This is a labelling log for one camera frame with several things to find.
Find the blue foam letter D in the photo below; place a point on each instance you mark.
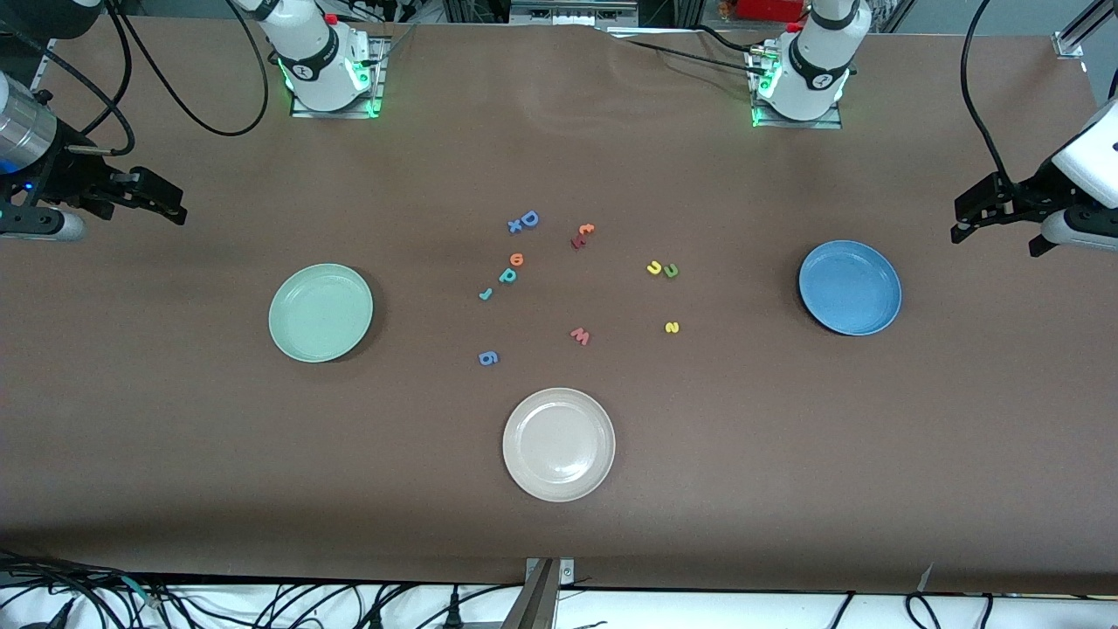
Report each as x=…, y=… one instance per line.
x=524, y=218

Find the brown table cover sheet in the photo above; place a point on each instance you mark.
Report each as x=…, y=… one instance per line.
x=175, y=437

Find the grey metal frame bracket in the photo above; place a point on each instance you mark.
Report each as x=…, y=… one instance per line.
x=572, y=10

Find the silver corner bracket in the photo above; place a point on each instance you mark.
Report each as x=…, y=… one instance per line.
x=566, y=572

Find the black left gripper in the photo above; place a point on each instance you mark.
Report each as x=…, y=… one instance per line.
x=1033, y=194

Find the black power plug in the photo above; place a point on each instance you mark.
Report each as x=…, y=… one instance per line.
x=453, y=609

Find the pale green plate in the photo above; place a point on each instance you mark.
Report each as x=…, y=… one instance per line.
x=320, y=313

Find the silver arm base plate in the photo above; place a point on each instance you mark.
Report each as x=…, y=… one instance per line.
x=380, y=70
x=803, y=124

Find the silver aluminium edge rail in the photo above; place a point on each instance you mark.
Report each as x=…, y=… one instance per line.
x=42, y=75

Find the teal foam letter d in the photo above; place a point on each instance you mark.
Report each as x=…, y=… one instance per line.
x=512, y=274

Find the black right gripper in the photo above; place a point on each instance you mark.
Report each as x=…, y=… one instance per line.
x=70, y=176

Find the silver aluminium profile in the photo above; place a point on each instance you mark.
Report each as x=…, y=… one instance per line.
x=1070, y=44

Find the red foam letter w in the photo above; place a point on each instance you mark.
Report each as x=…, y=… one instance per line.
x=581, y=336

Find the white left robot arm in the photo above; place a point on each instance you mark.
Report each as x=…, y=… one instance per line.
x=817, y=61

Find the blue plate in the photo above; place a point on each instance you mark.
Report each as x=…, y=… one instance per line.
x=850, y=288

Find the silver aluminium table post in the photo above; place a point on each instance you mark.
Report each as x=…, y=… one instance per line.
x=533, y=603

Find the beige plate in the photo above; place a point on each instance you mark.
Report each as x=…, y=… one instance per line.
x=559, y=445

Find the red box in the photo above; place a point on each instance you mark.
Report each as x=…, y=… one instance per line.
x=769, y=9

